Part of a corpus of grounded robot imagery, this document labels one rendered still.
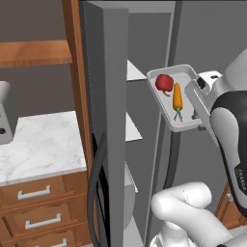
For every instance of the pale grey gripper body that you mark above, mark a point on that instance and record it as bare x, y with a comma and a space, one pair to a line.
201, 99

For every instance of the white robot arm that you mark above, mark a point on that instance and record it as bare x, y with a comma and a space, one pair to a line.
230, 135

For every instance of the orange carrot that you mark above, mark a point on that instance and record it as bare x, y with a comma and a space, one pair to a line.
177, 98

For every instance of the white tupperware container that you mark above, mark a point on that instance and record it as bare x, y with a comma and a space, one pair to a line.
167, 106

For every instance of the red bell pepper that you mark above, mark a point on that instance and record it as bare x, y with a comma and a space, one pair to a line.
164, 82

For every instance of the white freezer shelf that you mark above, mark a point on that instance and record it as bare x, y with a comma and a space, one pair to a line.
130, 177
133, 73
131, 128

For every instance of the grey freezer door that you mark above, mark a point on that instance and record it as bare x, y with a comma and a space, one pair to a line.
109, 112

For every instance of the grey freezer bin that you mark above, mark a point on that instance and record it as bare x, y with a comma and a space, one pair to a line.
128, 202

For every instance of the wooden base cabinet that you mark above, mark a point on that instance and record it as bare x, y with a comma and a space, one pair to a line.
230, 212

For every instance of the wooden cabinet side panel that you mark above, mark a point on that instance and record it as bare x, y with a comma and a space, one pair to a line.
78, 80

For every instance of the wooden drawer front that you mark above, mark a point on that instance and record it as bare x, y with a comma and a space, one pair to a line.
77, 236
64, 186
69, 214

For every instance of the grey countertop appliance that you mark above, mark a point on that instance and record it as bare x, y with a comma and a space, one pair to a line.
5, 119

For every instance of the wooden wall shelf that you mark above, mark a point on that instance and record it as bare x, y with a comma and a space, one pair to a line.
32, 53

